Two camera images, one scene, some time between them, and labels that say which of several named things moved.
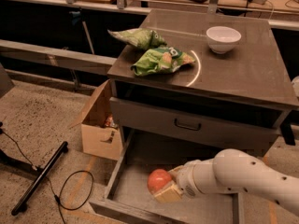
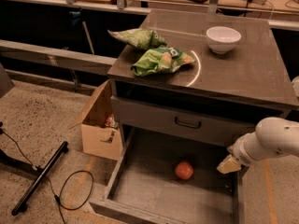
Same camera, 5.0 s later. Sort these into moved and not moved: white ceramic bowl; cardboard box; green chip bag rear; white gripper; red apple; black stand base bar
Moved: red apple; white gripper
Not moved: white ceramic bowl; green chip bag rear; black stand base bar; cardboard box
